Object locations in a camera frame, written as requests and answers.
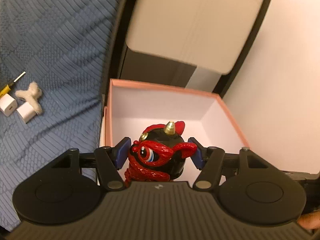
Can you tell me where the red black lion figurine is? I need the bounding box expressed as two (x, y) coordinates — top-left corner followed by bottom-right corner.
(124, 121), (197, 186)

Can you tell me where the white charger cube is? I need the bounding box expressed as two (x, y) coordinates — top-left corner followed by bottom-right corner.
(0, 94), (17, 116)
(17, 102), (37, 124)

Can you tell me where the white fuzzy fabric piece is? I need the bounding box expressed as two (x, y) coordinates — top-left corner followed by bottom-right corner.
(15, 81), (43, 115)

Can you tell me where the yellow handled screwdriver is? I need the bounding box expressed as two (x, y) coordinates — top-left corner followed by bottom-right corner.
(0, 72), (25, 98)

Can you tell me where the person's left hand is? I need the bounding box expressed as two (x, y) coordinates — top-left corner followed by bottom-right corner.
(297, 210), (320, 230)

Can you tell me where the pink cardboard box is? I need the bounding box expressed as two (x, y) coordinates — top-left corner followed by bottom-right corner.
(102, 79), (248, 154)

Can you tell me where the beige black folding chair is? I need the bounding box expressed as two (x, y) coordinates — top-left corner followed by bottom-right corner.
(101, 0), (273, 100)

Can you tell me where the blue textured sofa cover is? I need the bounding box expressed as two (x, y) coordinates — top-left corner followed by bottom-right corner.
(1, 0), (120, 230)

